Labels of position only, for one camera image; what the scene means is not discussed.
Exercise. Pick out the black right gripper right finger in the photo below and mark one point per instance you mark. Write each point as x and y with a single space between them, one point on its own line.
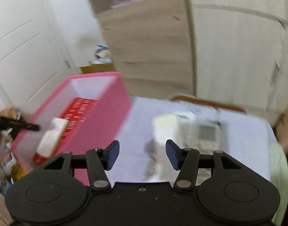
186 162

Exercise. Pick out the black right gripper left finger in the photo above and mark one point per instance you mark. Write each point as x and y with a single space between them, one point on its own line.
98 161

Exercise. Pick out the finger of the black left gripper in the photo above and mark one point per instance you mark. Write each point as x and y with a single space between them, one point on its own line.
6 123

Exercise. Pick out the white remote control with screen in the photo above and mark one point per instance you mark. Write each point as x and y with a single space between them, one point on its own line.
186 129

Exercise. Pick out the white power bank with label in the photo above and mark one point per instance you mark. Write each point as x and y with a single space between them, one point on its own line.
51 137

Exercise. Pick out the pink cardboard box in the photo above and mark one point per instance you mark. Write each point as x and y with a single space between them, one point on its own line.
97 128

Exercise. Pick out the red glasses-print sheet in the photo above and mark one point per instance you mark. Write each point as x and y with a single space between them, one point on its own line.
75 113

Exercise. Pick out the white patterned table cover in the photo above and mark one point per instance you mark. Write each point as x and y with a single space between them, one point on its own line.
152 122

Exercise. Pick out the white door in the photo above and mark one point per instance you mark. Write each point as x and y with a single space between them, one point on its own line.
33 58

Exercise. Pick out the brown cardboard box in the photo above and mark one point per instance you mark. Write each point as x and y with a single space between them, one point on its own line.
98 68

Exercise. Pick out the mint green cloth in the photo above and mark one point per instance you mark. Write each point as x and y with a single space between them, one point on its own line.
279 177

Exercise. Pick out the white wardrobe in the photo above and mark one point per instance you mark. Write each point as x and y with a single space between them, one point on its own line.
241 53

